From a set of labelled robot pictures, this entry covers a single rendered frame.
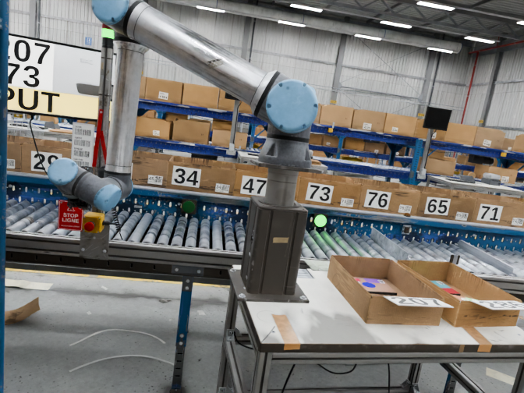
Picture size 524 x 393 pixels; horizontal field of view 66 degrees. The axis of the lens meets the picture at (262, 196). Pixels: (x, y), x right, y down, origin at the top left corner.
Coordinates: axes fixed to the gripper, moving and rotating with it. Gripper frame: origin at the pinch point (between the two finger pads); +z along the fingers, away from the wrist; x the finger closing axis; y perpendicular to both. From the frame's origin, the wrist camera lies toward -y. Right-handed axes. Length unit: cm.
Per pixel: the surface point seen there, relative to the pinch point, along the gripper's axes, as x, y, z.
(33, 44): -27, -57, -16
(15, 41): -33, -56, -18
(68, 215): -10.8, 4.1, 13.3
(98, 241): 1.8, 13.0, 19.1
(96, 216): 1.7, 4.7, 8.3
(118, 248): 9.9, 15.0, 21.3
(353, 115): 292, -317, 419
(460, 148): 498, -283, 429
